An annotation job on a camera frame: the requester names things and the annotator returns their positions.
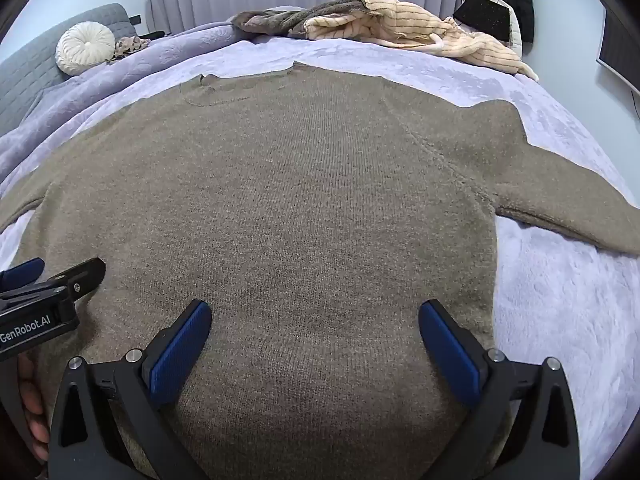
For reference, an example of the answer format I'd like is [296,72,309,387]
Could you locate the olive brown knit sweater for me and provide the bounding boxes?
[0,60,640,480]

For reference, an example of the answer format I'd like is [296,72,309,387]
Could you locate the grey quilted headboard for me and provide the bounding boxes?
[0,3,133,136]

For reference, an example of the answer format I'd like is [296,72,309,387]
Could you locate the white round pleated pillow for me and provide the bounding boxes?
[55,21,117,77]

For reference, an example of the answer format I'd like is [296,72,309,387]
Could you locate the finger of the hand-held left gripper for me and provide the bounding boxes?
[0,257,45,293]
[47,258,107,307]

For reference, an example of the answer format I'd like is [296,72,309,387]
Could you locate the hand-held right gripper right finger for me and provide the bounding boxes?
[418,299,581,480]

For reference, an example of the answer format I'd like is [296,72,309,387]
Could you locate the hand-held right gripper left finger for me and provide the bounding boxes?
[47,299,213,480]

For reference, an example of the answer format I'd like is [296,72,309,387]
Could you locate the cream striped garment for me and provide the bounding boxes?
[305,0,541,82]

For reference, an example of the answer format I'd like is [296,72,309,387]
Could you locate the black flat screen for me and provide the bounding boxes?
[597,5,640,96]

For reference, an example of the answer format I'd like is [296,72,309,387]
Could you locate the person's left hand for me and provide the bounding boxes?
[17,352,51,463]

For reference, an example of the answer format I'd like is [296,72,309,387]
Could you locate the lavender fleece blanket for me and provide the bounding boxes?
[0,7,640,480]

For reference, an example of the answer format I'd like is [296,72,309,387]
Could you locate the grey brown fleece garment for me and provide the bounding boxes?
[231,0,371,41]

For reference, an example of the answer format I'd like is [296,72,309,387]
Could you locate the leopard print cloth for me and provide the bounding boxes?
[107,36,151,63]

